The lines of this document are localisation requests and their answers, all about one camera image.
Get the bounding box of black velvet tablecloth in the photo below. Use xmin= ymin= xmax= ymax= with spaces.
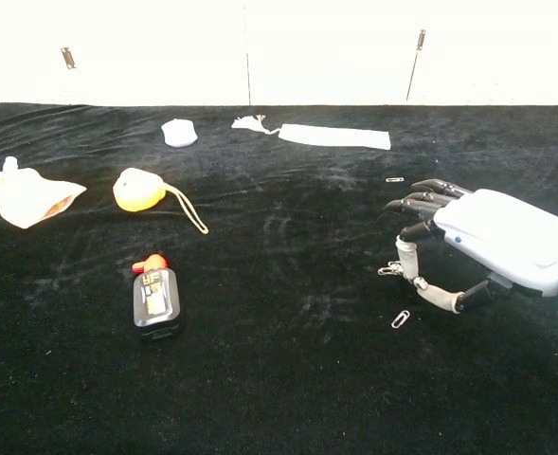
xmin=0 ymin=101 xmax=558 ymax=455

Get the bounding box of metal hinge with thin rod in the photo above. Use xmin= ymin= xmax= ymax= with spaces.
xmin=405 ymin=28 xmax=427 ymax=102

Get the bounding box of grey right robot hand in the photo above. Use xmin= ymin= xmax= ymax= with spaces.
xmin=383 ymin=178 xmax=558 ymax=315

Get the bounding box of white bookmark with tassel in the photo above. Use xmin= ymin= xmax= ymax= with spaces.
xmin=230 ymin=115 xmax=392 ymax=152

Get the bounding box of white spouted refill pouch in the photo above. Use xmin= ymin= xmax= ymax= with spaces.
xmin=0 ymin=155 xmax=88 ymax=230

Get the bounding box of black bottle with red cap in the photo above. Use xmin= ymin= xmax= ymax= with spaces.
xmin=131 ymin=253 xmax=188 ymax=342

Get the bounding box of orange round case with cord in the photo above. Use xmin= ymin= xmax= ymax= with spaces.
xmin=112 ymin=167 xmax=210 ymax=236

